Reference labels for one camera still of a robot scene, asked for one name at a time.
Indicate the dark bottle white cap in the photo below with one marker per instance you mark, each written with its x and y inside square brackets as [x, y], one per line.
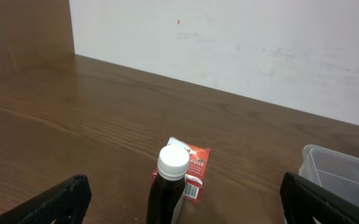
[166, 194]

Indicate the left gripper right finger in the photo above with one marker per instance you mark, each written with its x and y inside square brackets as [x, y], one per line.
[304, 202]

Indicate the clear plastic container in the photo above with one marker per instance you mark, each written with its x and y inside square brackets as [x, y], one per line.
[334, 171]

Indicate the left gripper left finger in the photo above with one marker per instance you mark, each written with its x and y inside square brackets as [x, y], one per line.
[66, 202]

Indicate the red Panadol box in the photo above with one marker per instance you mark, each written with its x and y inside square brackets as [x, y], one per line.
[194, 177]

